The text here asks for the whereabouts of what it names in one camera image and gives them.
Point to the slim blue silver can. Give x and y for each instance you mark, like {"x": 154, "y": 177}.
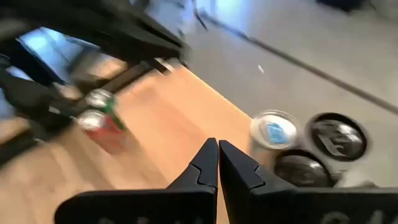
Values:
{"x": 273, "y": 129}

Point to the black aluminium table frame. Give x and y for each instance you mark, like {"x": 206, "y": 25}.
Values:
{"x": 133, "y": 74}

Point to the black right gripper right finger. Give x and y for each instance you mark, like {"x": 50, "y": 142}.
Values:
{"x": 280, "y": 205}

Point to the dark grey desk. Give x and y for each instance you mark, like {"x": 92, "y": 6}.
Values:
{"x": 118, "y": 28}

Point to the red soda can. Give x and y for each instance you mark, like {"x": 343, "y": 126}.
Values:
{"x": 102, "y": 137}

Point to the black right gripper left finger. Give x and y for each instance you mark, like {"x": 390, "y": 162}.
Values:
{"x": 186, "y": 202}

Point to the tall white can black lid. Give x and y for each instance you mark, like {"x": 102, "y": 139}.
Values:
{"x": 337, "y": 137}
{"x": 301, "y": 171}

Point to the green soda can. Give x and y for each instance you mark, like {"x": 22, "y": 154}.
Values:
{"x": 100, "y": 98}

